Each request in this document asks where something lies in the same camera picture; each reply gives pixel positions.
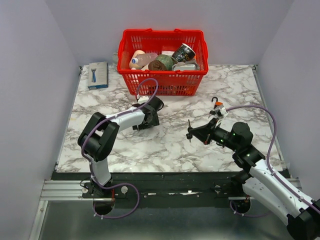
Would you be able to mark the green round melon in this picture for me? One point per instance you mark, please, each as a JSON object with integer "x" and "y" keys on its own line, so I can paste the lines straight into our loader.
{"x": 166, "y": 60}

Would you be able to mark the pink plastic bottle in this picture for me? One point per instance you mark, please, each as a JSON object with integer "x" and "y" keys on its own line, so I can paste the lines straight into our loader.
{"x": 142, "y": 60}

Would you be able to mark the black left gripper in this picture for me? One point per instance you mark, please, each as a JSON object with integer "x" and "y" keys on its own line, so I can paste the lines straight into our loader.
{"x": 154, "y": 122}

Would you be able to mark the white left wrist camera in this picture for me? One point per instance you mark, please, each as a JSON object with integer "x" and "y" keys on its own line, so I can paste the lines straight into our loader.
{"x": 142, "y": 100}

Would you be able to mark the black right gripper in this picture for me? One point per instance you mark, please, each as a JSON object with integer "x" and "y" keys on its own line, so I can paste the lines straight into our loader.
{"x": 206, "y": 132}

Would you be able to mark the black patterned paper cup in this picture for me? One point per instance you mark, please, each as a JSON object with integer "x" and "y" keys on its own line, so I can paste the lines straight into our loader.
{"x": 184, "y": 53}

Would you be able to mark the orange black Opel padlock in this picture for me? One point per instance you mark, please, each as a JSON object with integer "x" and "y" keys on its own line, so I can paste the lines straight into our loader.
{"x": 216, "y": 102}

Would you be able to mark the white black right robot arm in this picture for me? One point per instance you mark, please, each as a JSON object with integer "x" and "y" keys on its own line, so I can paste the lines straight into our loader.
{"x": 299, "y": 212}

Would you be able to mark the blue razor package box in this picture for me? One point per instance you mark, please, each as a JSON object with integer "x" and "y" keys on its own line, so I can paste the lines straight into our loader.
{"x": 98, "y": 75}

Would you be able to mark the grey plastic tray container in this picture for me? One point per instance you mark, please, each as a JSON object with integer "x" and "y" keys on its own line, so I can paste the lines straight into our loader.
{"x": 185, "y": 66}

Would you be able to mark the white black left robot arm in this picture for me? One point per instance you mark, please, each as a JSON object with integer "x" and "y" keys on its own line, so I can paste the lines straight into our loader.
{"x": 99, "y": 135}

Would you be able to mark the red plastic shopping basket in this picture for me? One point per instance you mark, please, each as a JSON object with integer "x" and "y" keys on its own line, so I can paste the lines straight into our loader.
{"x": 140, "y": 80}

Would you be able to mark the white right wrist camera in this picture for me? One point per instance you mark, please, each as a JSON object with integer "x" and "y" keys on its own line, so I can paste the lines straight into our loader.
{"x": 220, "y": 113}

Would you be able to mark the black-headed key bunch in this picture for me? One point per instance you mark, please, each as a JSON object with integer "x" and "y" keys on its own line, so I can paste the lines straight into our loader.
{"x": 189, "y": 136}
{"x": 213, "y": 113}

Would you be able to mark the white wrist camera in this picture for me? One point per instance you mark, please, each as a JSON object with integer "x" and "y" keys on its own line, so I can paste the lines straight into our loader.
{"x": 220, "y": 113}
{"x": 142, "y": 100}

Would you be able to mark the brown crumpled cloth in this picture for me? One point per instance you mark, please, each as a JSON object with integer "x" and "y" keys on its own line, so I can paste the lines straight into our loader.
{"x": 156, "y": 65}

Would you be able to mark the aluminium extrusion rail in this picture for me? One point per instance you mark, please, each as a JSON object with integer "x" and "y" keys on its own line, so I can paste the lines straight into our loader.
{"x": 61, "y": 190}

